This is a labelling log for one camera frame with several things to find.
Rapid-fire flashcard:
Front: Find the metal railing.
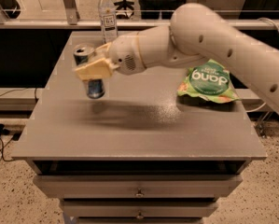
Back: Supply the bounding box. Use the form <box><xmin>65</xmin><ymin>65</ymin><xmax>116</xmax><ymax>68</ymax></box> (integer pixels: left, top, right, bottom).
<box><xmin>0</xmin><ymin>0</ymin><xmax>279</xmax><ymax>29</ymax></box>

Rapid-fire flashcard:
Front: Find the black office chair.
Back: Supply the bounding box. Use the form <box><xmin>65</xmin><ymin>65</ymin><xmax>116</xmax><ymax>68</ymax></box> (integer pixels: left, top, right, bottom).
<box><xmin>114</xmin><ymin>0</ymin><xmax>134</xmax><ymax>19</ymax></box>

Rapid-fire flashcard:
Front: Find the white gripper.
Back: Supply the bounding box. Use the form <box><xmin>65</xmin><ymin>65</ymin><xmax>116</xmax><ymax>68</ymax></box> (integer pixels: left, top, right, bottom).
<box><xmin>74</xmin><ymin>32</ymin><xmax>146</xmax><ymax>81</ymax></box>

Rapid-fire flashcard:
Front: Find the grey drawer cabinet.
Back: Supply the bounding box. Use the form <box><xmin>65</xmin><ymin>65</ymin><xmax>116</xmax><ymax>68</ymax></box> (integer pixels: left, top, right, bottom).
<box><xmin>13</xmin><ymin>32</ymin><xmax>266</xmax><ymax>224</ymax></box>

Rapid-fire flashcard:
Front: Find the upper cabinet drawer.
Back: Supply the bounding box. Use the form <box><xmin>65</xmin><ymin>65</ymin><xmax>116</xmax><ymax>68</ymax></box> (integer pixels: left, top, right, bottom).
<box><xmin>34</xmin><ymin>175</ymin><xmax>243</xmax><ymax>199</ymax></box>

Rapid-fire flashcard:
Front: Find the clear water bottle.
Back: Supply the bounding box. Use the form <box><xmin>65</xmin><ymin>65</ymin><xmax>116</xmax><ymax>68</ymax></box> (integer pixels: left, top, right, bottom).
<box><xmin>98</xmin><ymin>0</ymin><xmax>118</xmax><ymax>43</ymax></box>

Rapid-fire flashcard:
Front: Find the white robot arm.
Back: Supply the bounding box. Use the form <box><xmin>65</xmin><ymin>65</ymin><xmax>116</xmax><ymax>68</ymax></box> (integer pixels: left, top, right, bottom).
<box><xmin>75</xmin><ymin>3</ymin><xmax>279</xmax><ymax>115</ymax></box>

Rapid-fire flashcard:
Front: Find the green chip bag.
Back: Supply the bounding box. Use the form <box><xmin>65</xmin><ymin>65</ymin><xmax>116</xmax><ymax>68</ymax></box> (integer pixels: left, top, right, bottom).
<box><xmin>177</xmin><ymin>60</ymin><xmax>239</xmax><ymax>104</ymax></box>

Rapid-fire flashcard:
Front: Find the red bull can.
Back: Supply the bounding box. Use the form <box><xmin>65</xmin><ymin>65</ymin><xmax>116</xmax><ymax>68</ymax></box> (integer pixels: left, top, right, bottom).
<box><xmin>73</xmin><ymin>43</ymin><xmax>105</xmax><ymax>99</ymax></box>

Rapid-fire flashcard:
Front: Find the lower cabinet drawer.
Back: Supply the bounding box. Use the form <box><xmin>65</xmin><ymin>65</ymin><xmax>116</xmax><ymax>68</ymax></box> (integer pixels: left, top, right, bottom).
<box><xmin>60</xmin><ymin>200</ymin><xmax>217</xmax><ymax>218</ymax></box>

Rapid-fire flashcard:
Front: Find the cabinet drawer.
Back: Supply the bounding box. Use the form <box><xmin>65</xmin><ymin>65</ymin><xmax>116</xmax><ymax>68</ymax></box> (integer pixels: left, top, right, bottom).
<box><xmin>60</xmin><ymin>200</ymin><xmax>217</xmax><ymax>218</ymax></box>
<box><xmin>34</xmin><ymin>175</ymin><xmax>243</xmax><ymax>199</ymax></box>

